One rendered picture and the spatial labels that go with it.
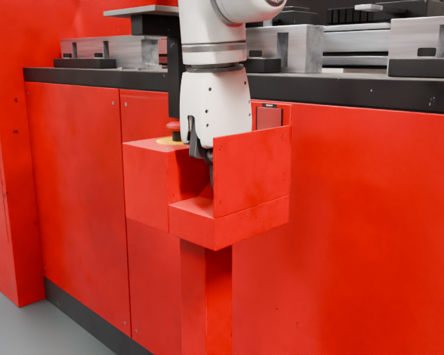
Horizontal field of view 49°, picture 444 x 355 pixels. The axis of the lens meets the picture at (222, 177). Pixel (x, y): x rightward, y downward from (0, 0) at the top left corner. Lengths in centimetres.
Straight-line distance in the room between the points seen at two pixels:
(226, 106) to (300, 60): 40
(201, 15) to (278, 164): 23
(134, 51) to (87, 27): 53
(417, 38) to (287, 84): 23
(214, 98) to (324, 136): 28
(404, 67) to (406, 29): 9
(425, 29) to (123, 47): 89
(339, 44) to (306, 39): 28
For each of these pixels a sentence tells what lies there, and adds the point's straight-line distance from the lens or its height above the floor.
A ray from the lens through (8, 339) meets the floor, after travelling 183.
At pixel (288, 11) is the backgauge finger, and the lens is 131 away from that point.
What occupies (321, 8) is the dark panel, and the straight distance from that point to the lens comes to 164.
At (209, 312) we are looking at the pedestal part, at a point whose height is 52.
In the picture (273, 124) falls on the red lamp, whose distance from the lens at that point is 72.
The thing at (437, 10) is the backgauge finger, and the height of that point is 100.
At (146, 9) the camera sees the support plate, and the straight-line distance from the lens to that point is 97.
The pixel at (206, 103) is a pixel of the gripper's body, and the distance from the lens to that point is 62.
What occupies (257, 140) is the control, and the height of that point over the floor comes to 80.
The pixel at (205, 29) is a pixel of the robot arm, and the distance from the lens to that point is 61.
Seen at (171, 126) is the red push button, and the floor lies 81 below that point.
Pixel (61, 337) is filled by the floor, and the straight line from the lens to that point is 178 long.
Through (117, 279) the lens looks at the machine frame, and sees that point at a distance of 149.
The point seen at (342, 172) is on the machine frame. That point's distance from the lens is 83.
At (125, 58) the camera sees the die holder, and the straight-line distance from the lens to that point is 149.
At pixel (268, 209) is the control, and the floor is 69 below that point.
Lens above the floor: 90
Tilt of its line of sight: 14 degrees down
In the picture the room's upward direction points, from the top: straight up
